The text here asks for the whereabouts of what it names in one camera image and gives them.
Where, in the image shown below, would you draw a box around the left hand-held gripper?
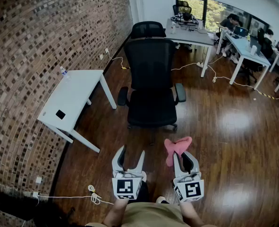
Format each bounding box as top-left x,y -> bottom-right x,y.
111,145 -> 147,201

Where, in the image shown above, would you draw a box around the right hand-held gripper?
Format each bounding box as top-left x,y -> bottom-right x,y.
172,151 -> 205,202

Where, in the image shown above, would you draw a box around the person's left forearm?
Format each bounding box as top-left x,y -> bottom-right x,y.
103,199 -> 128,227

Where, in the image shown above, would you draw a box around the person's right forearm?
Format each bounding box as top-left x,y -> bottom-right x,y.
178,201 -> 206,227

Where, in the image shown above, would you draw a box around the person's black trousers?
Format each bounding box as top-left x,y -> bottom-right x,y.
134,181 -> 170,205

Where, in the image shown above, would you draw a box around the person's beige shirt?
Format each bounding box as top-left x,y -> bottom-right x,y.
85,202 -> 218,227

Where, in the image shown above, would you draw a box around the black mesh office chair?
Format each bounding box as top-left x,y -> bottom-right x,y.
117,38 -> 186,131

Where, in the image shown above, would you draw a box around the small white table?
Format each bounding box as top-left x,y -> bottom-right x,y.
37,69 -> 118,153

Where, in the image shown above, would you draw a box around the clear water bottle blue label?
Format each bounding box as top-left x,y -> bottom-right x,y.
59,66 -> 71,82

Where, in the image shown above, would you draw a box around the black bag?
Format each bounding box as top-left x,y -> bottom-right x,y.
0,192 -> 40,221

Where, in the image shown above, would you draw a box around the grey office desk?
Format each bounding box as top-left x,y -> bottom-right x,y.
164,18 -> 215,78

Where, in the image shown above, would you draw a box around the light blue office desk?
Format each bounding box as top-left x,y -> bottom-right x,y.
216,28 -> 271,90

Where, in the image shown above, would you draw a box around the black office chair with headrest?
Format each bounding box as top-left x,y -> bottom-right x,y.
130,21 -> 167,39

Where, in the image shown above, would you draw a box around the open laptop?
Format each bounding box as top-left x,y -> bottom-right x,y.
233,25 -> 249,38

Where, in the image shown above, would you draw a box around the black chair by window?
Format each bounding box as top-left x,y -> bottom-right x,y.
172,4 -> 192,16

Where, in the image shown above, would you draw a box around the black framed window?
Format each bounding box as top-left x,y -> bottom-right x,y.
176,0 -> 270,33

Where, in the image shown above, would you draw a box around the coiled white cable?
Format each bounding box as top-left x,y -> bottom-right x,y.
33,184 -> 114,205

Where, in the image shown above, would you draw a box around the long white floor cable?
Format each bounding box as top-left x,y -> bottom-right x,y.
171,55 -> 279,101

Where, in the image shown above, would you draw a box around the white cable with yellow end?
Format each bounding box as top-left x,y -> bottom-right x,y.
107,52 -> 130,70

